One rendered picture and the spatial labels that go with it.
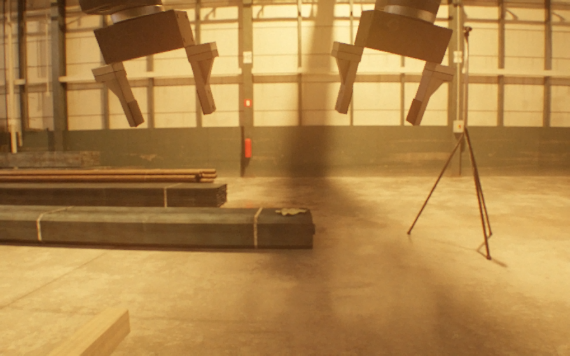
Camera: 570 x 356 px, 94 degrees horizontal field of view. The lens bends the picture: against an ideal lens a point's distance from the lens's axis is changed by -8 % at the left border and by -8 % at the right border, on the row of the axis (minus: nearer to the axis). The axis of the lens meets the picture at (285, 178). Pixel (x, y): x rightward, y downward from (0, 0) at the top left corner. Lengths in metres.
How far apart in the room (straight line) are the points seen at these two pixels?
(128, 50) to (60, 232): 2.34
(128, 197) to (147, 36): 3.36
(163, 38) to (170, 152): 8.85
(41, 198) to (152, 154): 5.47
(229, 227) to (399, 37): 1.82
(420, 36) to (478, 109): 9.88
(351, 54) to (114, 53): 0.35
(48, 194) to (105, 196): 0.77
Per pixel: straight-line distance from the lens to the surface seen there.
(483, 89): 10.52
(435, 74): 0.53
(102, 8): 0.44
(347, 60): 0.47
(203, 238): 2.19
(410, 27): 0.48
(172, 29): 0.46
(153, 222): 2.30
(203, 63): 0.47
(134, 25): 0.49
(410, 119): 0.54
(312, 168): 8.52
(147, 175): 4.57
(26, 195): 4.63
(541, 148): 11.33
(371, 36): 0.46
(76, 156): 7.43
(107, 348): 1.25
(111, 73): 0.53
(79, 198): 4.14
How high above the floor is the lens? 0.69
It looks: 5 degrees down
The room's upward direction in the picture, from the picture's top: straight up
